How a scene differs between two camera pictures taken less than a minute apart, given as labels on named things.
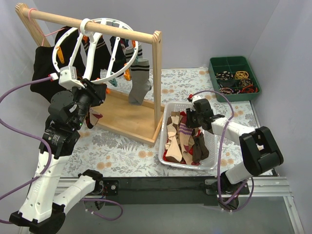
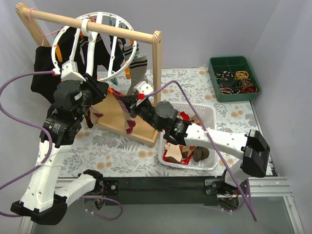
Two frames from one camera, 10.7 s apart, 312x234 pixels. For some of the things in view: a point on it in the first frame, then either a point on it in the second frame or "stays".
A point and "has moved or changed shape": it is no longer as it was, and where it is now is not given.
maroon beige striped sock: (185, 133) has moved or changed shape
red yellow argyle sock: (89, 124) stays
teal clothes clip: (113, 82) stays
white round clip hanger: (95, 41) → (86, 26)
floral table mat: (99, 152) stays
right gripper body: (191, 119) → (132, 105)
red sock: (190, 150) → (185, 162)
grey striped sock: (139, 84) stays
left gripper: (96, 90) stays
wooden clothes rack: (122, 114) stays
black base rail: (162, 190) stays
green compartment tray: (233, 77) stays
